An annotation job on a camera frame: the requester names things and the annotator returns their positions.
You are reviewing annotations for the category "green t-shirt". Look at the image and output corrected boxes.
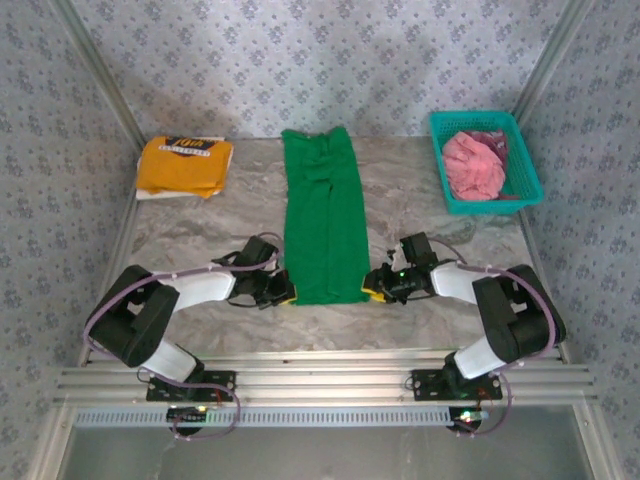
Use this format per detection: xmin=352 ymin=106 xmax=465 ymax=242
xmin=280 ymin=127 xmax=371 ymax=307

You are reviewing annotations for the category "teal plastic basket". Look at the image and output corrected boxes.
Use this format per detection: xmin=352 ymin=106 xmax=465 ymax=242
xmin=429 ymin=110 xmax=545 ymax=216

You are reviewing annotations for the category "pink t-shirt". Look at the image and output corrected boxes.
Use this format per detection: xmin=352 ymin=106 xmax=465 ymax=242
xmin=442 ymin=132 xmax=507 ymax=202

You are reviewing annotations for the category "folded yellow printed t-shirt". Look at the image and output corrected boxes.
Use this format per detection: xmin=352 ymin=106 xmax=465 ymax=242
xmin=136 ymin=135 xmax=235 ymax=200

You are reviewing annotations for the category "pink crumpled garment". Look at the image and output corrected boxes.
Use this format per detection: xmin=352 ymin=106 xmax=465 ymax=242
xmin=474 ymin=129 xmax=521 ymax=202

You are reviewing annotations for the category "grey metal shelf panel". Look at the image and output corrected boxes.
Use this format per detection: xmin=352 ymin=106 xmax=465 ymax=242
xmin=59 ymin=425 xmax=596 ymax=480

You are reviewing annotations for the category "aluminium mounting rail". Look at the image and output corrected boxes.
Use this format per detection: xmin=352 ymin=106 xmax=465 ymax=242
xmin=52 ymin=352 xmax=599 ymax=406

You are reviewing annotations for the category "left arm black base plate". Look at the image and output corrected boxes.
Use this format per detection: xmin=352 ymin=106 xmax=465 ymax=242
xmin=145 ymin=369 xmax=237 ymax=403

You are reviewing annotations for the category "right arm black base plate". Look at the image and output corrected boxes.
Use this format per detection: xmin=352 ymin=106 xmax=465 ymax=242
xmin=410 ymin=368 xmax=504 ymax=401

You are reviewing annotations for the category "aluminium table side rail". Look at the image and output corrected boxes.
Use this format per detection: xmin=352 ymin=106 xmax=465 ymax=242
xmin=514 ymin=207 xmax=571 ymax=364
xmin=77 ymin=149 xmax=145 ymax=366

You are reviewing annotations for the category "grey slotted cable duct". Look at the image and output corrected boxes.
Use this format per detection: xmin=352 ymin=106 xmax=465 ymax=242
xmin=73 ymin=404 xmax=454 ymax=429

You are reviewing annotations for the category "aluminium corner post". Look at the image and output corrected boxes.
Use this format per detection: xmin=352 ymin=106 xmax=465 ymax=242
xmin=52 ymin=0 xmax=147 ymax=151
xmin=512 ymin=0 xmax=597 ymax=126

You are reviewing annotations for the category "aluminium frame leg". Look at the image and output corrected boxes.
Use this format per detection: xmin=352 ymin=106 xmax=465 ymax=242
xmin=29 ymin=402 xmax=77 ymax=480
xmin=572 ymin=399 xmax=626 ymax=480

